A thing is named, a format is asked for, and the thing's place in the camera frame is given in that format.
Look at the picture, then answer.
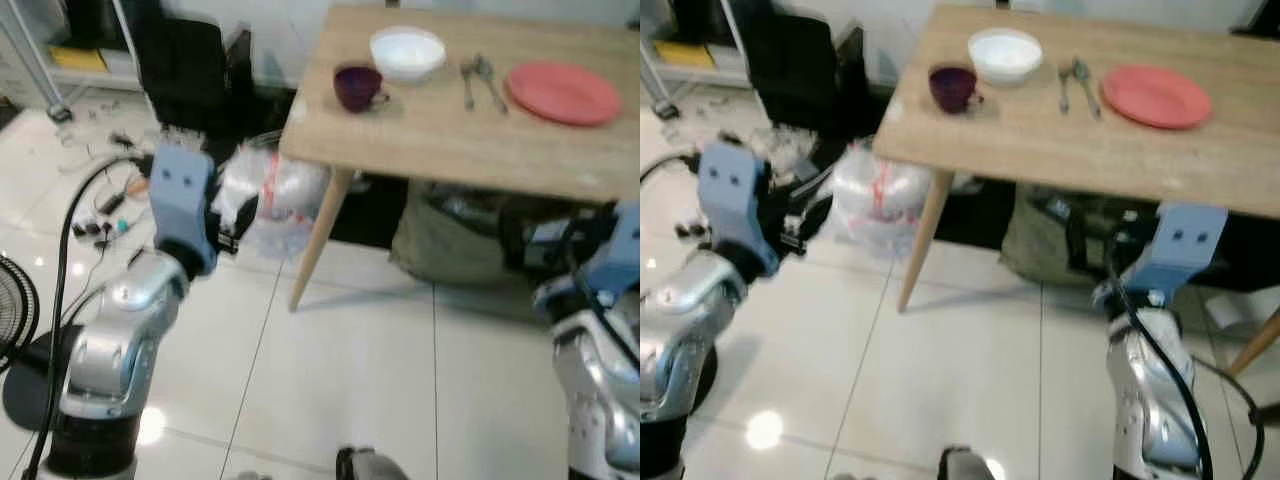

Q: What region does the clear plastic bag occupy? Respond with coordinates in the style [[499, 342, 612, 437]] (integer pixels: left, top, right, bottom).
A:
[[825, 140, 937, 257], [215, 135, 332, 261]]

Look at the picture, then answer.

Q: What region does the olive green bag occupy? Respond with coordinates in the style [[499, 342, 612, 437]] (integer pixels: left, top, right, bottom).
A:
[[390, 180, 561, 323], [1000, 185, 1131, 293]]

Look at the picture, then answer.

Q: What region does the light wooden table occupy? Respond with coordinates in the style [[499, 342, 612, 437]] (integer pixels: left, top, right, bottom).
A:
[[278, 3, 641, 313], [872, 3, 1280, 377]]

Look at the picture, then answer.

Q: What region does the black chair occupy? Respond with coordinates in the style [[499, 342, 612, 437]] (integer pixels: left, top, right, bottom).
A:
[[135, 15, 257, 143], [745, 10, 867, 143]]

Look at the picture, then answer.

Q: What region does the red plate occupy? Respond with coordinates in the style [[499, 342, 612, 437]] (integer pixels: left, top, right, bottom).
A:
[[505, 60, 622, 128], [1101, 64, 1214, 131]]

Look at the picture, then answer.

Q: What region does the silver spoon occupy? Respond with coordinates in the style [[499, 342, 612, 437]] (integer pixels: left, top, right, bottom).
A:
[[475, 55, 509, 115], [1072, 58, 1103, 120]]

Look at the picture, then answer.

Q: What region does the dark purple cup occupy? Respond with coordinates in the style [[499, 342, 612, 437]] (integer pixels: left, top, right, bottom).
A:
[[333, 65, 391, 114], [928, 65, 986, 115]]

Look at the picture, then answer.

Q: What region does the white metal shelf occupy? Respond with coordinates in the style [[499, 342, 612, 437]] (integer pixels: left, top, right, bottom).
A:
[[0, 0, 143, 123], [640, 0, 747, 121]]

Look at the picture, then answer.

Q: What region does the white bowl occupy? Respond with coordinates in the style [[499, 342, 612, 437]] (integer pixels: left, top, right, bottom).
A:
[[369, 26, 447, 84], [967, 28, 1044, 86]]

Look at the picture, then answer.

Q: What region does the flat yellow box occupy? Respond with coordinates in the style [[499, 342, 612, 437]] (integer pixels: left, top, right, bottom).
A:
[[48, 45, 108, 74], [655, 40, 717, 70]]

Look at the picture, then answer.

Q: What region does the black case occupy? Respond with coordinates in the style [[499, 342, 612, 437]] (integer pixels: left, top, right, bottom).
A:
[[62, 0, 127, 47], [665, 0, 733, 41]]

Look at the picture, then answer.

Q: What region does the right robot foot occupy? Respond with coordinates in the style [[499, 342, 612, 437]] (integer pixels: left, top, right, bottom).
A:
[[938, 445, 998, 480], [335, 445, 383, 480]]

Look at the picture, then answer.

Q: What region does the black floor fan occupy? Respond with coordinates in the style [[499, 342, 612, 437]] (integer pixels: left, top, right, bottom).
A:
[[0, 255, 83, 433]]

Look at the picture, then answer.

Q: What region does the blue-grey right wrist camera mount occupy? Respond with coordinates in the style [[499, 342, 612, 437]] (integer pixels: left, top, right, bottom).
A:
[[1125, 203, 1229, 301], [585, 203, 641, 301]]

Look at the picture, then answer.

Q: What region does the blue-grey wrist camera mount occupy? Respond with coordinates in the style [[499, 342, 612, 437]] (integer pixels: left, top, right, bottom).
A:
[[585, 203, 641, 301], [148, 143, 219, 278], [697, 142, 779, 278], [1125, 203, 1229, 301]]

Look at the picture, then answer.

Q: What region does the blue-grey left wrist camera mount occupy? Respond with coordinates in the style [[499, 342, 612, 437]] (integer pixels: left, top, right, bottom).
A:
[[148, 143, 219, 278], [697, 142, 779, 278]]

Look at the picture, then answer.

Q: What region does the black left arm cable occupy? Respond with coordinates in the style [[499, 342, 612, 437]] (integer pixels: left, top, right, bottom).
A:
[[640, 150, 701, 187], [22, 155, 153, 480]]

